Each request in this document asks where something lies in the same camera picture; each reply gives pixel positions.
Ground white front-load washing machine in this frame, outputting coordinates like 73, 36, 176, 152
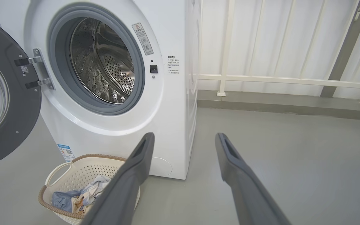
24, 0, 202, 180

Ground round white filter cover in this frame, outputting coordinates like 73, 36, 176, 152
149, 157, 173, 176

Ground cream laundry basket brown rim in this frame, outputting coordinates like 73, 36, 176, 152
38, 154, 141, 225

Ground metal door hinge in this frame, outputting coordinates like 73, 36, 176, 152
32, 48, 55, 90

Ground blue energy label sticker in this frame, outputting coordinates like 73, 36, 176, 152
57, 144, 75, 162

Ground grey metal post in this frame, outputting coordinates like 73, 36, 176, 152
320, 0, 360, 98

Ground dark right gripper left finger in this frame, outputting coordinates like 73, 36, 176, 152
80, 132, 155, 225

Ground stainless steel washing machine drum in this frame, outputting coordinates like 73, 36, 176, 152
70, 17, 136, 104

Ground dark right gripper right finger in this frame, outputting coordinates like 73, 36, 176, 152
215, 133, 291, 225

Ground black glass washer door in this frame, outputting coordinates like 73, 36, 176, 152
0, 12, 42, 171

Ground grey warning sticker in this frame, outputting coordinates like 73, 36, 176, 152
132, 22, 154, 56

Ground white metal railing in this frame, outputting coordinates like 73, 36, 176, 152
197, 0, 360, 107

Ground white cream cartoon garment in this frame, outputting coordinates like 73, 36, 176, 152
73, 175, 112, 216

